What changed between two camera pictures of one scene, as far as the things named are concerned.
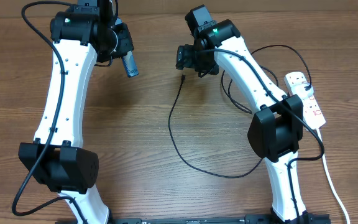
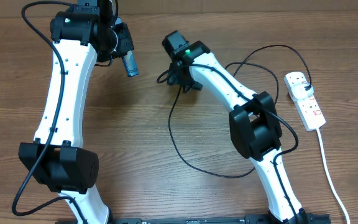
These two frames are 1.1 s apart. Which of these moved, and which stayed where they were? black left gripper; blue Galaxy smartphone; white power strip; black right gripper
Moved: black right gripper
Stayed: black left gripper; blue Galaxy smartphone; white power strip
